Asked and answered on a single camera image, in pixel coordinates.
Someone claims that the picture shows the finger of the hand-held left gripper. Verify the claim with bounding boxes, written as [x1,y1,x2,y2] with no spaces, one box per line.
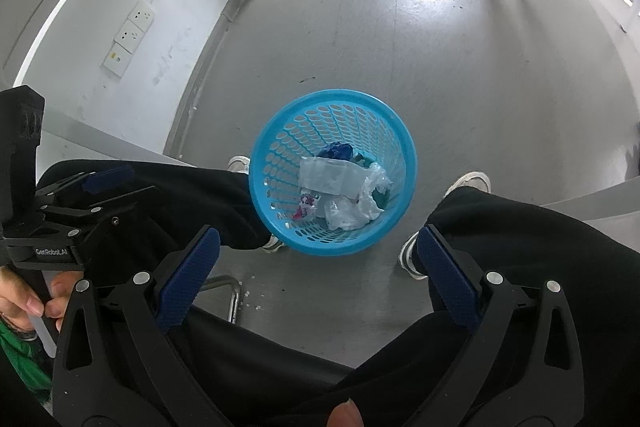
[37,186,161,253]
[35,164,137,208]

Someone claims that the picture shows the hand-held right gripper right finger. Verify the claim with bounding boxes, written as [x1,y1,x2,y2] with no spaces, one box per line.
[400,225,586,427]

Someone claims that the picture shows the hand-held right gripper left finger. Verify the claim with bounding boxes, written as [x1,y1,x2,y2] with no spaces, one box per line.
[52,224,236,427]

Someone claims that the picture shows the green wrapper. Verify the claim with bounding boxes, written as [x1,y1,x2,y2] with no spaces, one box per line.
[356,153,398,211]

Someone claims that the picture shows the white printed bag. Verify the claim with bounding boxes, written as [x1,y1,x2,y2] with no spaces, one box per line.
[324,193,383,231]

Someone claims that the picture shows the clear printed plastic bag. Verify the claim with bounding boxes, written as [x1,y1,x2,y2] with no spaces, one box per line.
[294,191,319,222]

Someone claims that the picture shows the clear plastic wrap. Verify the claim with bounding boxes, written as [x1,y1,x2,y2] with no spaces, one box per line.
[299,156,368,196]

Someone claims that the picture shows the blue packet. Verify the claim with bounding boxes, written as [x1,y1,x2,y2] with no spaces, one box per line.
[317,140,356,162]

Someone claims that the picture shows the blue plastic wastebasket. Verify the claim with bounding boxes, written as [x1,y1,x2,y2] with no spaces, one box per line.
[248,89,418,256]

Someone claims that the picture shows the person's left forearm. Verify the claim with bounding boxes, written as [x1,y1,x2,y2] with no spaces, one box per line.
[0,314,53,403]

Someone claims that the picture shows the person's left hand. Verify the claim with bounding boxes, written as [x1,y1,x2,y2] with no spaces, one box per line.
[0,266,85,334]

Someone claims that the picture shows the person's right hand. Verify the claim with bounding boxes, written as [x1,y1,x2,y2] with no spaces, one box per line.
[327,398,363,427]

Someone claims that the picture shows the chrome chair leg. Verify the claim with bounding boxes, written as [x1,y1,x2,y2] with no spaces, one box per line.
[202,274,243,325]

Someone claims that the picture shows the person's legs black trousers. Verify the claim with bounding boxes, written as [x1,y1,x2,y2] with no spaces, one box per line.
[300,186,640,427]

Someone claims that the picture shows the person's right white shoe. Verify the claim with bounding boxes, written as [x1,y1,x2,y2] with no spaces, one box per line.
[398,172,493,281]

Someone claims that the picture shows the person's white shoe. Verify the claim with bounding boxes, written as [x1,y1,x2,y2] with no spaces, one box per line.
[398,172,493,281]
[227,156,287,254]

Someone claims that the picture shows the person's left white shoe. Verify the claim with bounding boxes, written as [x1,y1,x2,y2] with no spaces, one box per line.
[227,156,287,254]

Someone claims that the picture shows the white wall plate yellow sticker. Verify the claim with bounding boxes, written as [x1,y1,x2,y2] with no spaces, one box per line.
[102,41,132,81]

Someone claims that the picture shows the white wall socket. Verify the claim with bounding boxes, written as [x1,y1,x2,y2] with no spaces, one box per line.
[113,19,147,55]
[130,0,156,31]

